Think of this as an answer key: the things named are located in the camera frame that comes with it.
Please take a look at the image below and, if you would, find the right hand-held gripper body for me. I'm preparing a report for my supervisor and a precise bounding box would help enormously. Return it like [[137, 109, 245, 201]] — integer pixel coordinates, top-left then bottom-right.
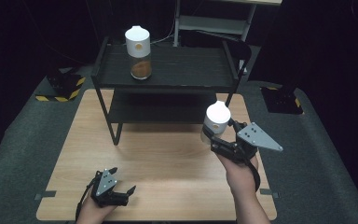
[[212, 121, 283, 165]]

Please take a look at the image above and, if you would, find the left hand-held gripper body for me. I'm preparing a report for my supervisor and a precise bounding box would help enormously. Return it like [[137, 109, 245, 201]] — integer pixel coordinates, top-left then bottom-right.
[[89, 168, 130, 208]]

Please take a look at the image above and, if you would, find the white-lidded jar pale powder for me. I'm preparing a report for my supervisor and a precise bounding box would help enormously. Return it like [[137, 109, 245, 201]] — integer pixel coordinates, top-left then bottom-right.
[[200, 100, 232, 146]]

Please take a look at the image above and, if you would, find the black two-tier shelf rack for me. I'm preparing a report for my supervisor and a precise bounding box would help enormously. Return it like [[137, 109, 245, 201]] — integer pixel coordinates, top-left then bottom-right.
[[90, 35, 252, 147]]

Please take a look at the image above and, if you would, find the white-lidded jar brown powder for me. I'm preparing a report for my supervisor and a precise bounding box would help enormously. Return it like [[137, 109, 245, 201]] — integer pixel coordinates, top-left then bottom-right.
[[124, 25, 153, 81]]

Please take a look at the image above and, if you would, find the person's left hand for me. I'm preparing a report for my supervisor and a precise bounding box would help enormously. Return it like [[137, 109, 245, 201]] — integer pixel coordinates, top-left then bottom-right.
[[76, 195, 117, 224]]

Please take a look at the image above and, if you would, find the person's right hand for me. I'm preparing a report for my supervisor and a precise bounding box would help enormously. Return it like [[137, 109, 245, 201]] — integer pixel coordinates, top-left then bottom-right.
[[215, 153, 260, 194]]

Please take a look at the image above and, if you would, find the black yellow-striped stand base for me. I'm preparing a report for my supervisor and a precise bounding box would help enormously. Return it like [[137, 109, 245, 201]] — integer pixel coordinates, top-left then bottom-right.
[[35, 69, 87, 103], [260, 86, 304, 116]]

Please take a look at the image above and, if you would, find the grey tape strip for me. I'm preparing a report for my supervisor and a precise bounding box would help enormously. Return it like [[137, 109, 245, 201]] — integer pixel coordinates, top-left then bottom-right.
[[259, 188, 281, 200], [34, 189, 57, 201]]

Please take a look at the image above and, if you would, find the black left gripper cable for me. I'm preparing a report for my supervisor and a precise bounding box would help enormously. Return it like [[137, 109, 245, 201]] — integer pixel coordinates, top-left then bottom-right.
[[75, 177, 100, 222]]

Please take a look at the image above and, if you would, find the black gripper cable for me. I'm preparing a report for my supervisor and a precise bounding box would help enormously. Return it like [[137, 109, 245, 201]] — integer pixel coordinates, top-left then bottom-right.
[[245, 158, 262, 192], [75, 177, 100, 222]]

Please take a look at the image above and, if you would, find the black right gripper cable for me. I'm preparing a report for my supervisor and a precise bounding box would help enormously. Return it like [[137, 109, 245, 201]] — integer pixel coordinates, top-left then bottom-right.
[[245, 158, 262, 192]]

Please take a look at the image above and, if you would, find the grey metal stand frame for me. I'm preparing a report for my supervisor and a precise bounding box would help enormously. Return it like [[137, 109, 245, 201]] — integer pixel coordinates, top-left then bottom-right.
[[172, 0, 282, 48]]

